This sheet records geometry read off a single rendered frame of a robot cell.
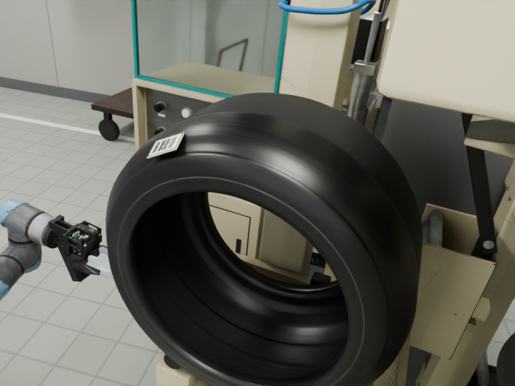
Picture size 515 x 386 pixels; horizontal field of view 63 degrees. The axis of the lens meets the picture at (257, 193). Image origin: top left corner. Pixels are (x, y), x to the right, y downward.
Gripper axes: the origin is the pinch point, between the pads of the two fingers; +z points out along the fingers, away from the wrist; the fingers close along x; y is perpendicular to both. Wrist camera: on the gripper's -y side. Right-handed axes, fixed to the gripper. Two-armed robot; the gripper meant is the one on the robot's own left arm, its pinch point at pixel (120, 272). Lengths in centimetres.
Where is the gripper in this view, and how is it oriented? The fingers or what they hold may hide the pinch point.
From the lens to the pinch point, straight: 107.7
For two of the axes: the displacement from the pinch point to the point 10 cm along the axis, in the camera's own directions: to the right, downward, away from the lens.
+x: 3.7, -4.3, 8.2
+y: 2.1, -8.2, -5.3
